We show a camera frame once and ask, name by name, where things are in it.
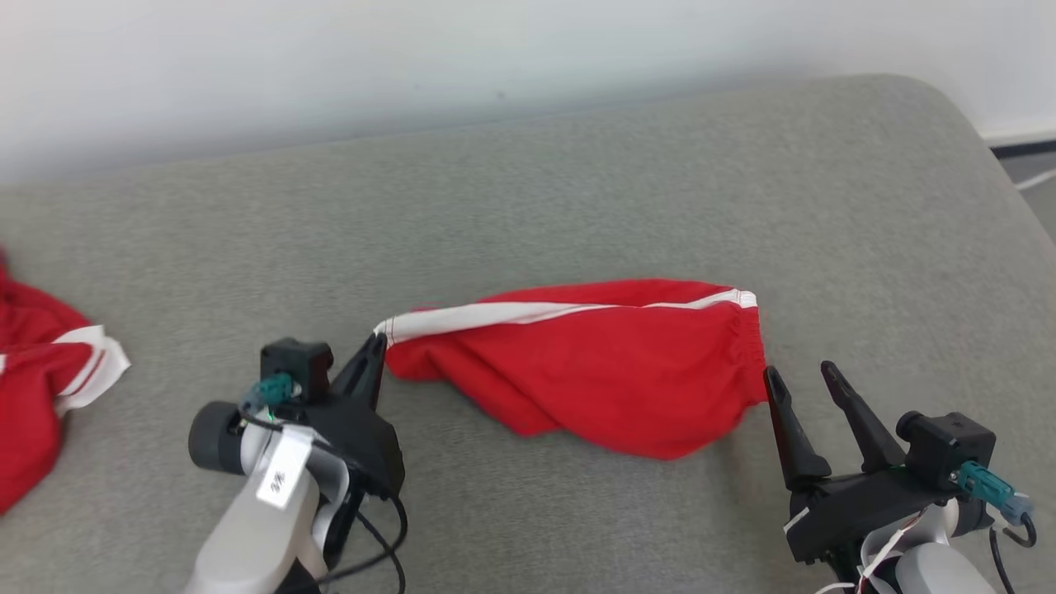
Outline red basketball jersey white trim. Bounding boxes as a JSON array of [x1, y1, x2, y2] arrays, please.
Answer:
[[0, 247, 131, 516]]

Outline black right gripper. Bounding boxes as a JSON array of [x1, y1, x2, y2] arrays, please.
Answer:
[[763, 361, 950, 567]]

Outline teal right camera connector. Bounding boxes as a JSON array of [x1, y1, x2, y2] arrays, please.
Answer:
[[957, 460, 1034, 526]]

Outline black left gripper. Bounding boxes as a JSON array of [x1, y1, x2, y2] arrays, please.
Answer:
[[297, 332, 407, 501]]

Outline teal left camera connector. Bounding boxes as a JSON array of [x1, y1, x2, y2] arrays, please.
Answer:
[[239, 373, 299, 413]]

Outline teal camera connector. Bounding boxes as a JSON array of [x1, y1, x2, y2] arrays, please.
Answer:
[[239, 373, 299, 413], [957, 460, 1034, 526]]

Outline thin red white wires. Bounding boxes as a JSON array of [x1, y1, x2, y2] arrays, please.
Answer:
[[813, 507, 929, 594]]

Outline black baseboard strip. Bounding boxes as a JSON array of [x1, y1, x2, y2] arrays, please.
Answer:
[[990, 139, 1056, 159]]

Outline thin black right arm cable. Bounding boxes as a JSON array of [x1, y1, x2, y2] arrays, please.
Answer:
[[988, 516, 1039, 594]]

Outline red shorts white side stripe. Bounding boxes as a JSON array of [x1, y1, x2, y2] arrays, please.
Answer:
[[374, 279, 770, 461]]

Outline white paper tag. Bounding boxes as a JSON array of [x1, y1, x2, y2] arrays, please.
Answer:
[[256, 425, 316, 509]]

